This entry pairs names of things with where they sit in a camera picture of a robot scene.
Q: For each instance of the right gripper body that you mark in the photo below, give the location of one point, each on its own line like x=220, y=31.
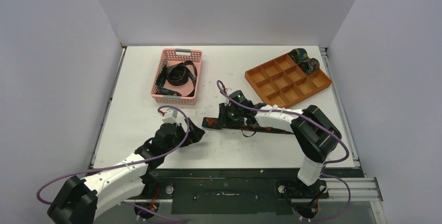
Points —
x=221, y=121

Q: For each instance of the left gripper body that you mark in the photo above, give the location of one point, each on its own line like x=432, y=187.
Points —
x=180, y=137

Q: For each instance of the black orange floral tie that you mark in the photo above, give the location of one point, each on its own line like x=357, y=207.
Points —
x=212, y=123

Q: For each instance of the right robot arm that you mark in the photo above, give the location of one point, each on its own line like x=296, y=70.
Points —
x=316, y=135

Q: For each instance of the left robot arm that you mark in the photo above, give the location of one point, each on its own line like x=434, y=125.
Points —
x=81, y=200

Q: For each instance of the orange divided tray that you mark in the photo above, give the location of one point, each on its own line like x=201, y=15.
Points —
x=281, y=82

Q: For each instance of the dark tie in basket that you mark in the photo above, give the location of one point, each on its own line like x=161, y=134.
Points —
x=177, y=75

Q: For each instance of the pink plastic basket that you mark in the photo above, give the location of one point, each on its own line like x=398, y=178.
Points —
x=173, y=56

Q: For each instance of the rolled blue green tie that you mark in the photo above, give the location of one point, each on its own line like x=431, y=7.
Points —
x=298, y=55

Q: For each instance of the rolled dark floral tie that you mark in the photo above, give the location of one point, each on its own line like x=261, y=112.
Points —
x=309, y=66

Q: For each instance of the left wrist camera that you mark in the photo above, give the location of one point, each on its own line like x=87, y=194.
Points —
x=170, y=116

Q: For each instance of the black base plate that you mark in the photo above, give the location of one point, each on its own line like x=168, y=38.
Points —
x=230, y=191

